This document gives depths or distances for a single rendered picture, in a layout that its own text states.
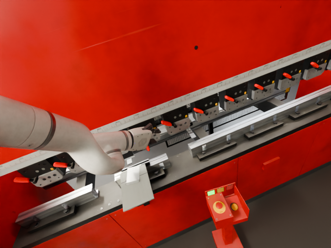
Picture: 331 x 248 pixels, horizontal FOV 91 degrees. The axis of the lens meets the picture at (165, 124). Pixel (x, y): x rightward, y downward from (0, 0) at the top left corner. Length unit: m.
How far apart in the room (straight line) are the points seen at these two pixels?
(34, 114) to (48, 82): 0.44
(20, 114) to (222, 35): 0.82
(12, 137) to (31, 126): 0.03
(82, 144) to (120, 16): 0.50
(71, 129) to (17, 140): 0.11
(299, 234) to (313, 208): 0.30
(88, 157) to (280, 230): 1.80
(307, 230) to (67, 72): 2.12
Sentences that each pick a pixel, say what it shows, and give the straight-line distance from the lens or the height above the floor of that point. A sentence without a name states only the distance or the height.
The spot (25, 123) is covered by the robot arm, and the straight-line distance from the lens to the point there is 0.39.
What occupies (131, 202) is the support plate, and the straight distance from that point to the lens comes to 1.03.
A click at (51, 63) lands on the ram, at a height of 1.74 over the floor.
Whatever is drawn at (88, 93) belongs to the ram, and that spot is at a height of 1.59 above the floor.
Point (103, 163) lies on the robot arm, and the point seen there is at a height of 1.50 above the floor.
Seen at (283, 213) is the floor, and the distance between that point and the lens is 2.08.
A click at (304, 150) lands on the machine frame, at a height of 0.53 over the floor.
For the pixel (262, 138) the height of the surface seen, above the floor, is 0.88.
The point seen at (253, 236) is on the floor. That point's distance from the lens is 1.94.
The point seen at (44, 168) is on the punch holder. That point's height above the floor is 1.29.
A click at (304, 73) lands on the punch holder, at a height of 1.23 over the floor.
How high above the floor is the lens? 1.83
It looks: 36 degrees down
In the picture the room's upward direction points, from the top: 17 degrees counter-clockwise
